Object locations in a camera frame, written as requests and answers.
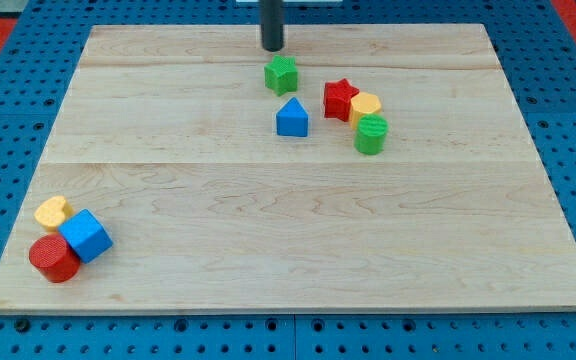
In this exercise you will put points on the yellow hexagon block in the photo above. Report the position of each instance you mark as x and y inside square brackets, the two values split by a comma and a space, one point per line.
[362, 104]

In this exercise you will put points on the blue triangle block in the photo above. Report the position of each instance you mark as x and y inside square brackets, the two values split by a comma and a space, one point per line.
[292, 119]

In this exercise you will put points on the light wooden board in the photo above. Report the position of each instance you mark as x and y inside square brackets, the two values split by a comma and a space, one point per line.
[167, 135]

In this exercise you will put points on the green cylinder block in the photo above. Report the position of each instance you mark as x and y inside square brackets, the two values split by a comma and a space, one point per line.
[370, 134]

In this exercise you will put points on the red star block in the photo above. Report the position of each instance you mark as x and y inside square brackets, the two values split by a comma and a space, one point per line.
[337, 98]

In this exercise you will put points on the green star block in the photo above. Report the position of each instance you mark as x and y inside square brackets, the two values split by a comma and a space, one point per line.
[281, 75]

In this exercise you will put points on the black cylindrical pointer rod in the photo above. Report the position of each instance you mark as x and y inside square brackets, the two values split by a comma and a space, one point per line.
[271, 21]

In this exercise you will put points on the blue cube block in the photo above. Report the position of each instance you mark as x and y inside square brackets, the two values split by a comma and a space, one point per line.
[86, 235]

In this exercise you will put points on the yellow heart block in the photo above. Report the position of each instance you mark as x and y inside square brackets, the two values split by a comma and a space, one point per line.
[53, 212]

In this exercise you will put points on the red cylinder block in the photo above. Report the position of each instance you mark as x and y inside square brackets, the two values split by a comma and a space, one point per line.
[53, 257]

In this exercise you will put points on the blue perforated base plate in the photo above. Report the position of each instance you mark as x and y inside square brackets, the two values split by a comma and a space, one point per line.
[40, 42]

